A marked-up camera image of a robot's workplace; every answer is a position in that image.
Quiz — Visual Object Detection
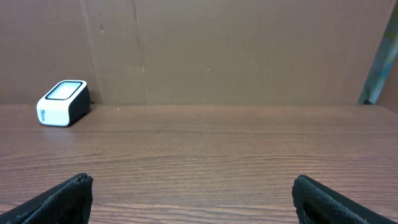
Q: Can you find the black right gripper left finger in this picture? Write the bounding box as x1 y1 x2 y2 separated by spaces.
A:
1 173 93 224

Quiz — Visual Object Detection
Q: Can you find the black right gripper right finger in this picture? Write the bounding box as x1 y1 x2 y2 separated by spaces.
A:
292 175 397 224

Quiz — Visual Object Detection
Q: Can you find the white black barcode scanner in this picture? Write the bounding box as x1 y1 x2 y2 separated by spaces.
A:
36 80 91 127

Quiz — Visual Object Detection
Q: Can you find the green blue angled post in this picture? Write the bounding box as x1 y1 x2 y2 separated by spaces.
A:
358 2 397 105

